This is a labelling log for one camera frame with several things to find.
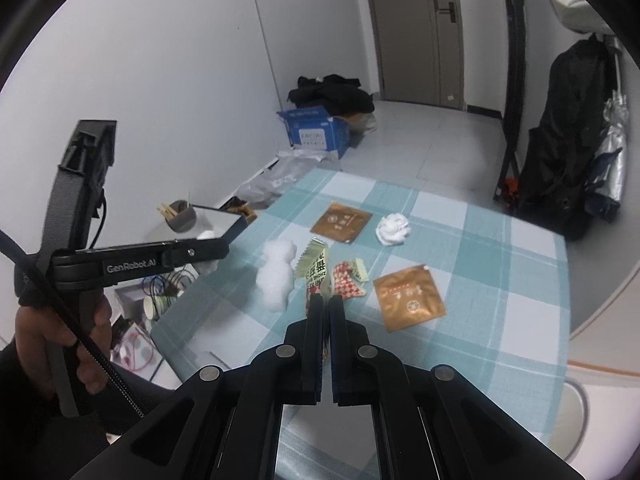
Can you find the small yellow printed wrapper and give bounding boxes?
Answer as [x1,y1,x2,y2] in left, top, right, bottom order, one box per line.
[294,238,331,300]

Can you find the person's dark sleeve forearm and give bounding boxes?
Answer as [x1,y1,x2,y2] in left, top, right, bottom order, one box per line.
[1,342,140,479]

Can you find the white shoulder bag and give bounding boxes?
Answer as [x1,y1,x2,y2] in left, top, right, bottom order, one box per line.
[549,0,615,36]

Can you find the person's left hand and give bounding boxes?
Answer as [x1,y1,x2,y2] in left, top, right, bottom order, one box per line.
[14,296,112,394]

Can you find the red white checkered wrapper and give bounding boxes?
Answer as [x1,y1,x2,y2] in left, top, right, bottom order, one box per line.
[332,258,369,299]

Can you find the brown sachet near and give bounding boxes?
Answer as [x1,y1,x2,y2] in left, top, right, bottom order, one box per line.
[373,266,447,333]

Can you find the brown sachet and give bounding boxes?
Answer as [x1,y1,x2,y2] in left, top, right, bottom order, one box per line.
[310,202,372,244]
[373,266,447,333]

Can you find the paper cup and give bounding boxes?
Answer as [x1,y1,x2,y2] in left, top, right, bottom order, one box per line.
[143,295,176,321]

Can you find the teal plaid tablecloth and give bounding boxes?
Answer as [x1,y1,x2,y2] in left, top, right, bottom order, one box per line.
[152,170,570,440]

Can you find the grey cup with sticks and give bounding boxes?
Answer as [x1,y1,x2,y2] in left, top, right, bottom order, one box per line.
[157,200,198,234]

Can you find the white cylindrical container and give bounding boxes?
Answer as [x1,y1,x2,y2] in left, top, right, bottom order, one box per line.
[193,211,229,276]

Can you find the crumpled white tissue right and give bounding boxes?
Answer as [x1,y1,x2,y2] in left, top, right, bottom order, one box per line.
[375,214,411,246]

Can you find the brown sachet far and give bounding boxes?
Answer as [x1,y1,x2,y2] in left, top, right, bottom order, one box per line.
[310,202,372,244]

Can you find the grey plastic mailer bag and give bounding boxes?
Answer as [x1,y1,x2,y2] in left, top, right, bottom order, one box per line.
[234,148,341,206]

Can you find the blue cardboard box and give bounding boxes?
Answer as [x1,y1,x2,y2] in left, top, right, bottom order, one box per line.
[278,106,350,159]

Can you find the black clothes pile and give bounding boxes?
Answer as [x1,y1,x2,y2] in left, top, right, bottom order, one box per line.
[288,74,375,117]

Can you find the black hanging jacket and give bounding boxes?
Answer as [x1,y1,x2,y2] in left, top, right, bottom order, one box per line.
[516,35,616,242]

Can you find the silver folded umbrella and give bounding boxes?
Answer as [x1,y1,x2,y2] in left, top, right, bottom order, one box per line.
[581,90,630,224]

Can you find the grey entrance door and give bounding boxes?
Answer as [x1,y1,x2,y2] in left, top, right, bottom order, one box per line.
[368,0,464,110]

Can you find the black framed standing mirror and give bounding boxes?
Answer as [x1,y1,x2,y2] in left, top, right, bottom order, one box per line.
[494,0,526,202]

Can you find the tangled black cables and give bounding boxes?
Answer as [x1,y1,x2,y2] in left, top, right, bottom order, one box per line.
[139,263,202,311]

